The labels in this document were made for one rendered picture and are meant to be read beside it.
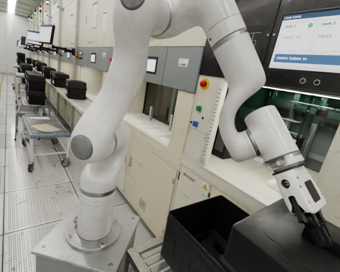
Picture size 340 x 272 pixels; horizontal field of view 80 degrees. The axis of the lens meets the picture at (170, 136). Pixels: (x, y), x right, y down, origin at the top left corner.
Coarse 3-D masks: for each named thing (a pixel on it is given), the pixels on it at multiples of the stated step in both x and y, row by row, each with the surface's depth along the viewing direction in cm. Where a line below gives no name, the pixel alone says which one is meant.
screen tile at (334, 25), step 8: (320, 24) 76; (328, 24) 74; (336, 24) 72; (320, 32) 76; (320, 40) 76; (328, 40) 74; (336, 40) 72; (312, 48) 78; (320, 48) 76; (328, 48) 74; (336, 48) 72
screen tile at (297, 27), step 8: (288, 24) 84; (296, 24) 82; (304, 24) 80; (288, 32) 84; (296, 32) 82; (304, 32) 80; (312, 32) 78; (280, 40) 87; (288, 40) 84; (296, 40) 82; (304, 40) 80; (280, 48) 87; (288, 48) 85; (296, 48) 82; (304, 48) 80
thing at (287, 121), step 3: (285, 120) 143; (288, 120) 139; (291, 120) 140; (294, 120) 144; (285, 123) 143; (288, 123) 141; (288, 126) 143; (288, 129) 144; (291, 132) 141; (294, 138) 131; (300, 138) 136; (303, 138) 139; (306, 138) 143; (300, 141) 141; (300, 144) 143; (300, 147) 145
